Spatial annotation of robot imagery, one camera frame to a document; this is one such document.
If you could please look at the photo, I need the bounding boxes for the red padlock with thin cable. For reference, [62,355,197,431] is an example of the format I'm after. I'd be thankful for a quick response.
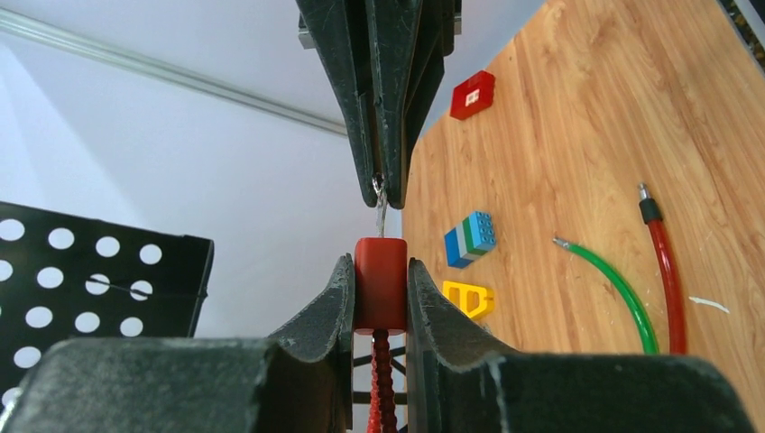
[354,237,408,432]

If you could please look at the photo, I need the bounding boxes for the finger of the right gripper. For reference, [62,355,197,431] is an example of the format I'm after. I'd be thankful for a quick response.
[365,0,461,209]
[297,0,380,207]

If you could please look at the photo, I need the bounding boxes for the black music stand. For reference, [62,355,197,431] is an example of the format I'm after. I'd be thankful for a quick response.
[1,202,214,414]

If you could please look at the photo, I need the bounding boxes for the thick red cable lock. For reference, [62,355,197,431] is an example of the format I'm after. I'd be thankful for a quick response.
[638,182,688,355]

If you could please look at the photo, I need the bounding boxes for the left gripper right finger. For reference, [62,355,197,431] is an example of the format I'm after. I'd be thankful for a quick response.
[407,259,753,432]

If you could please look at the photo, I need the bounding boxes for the small key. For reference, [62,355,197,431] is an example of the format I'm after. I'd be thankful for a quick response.
[373,173,388,237]

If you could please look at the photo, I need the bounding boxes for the blue green stacked blocks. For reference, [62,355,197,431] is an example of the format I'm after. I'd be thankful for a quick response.
[444,211,497,269]

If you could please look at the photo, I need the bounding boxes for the yellow triangular plastic piece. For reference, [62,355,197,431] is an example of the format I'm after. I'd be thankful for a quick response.
[441,281,495,320]

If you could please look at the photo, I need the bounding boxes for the red window block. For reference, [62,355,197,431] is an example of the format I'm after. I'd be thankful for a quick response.
[449,70,496,121]

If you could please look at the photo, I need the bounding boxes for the green cable lock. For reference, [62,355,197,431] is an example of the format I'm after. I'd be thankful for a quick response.
[552,236,659,356]

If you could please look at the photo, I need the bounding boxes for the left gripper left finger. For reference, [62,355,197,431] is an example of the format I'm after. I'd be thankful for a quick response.
[1,255,355,432]

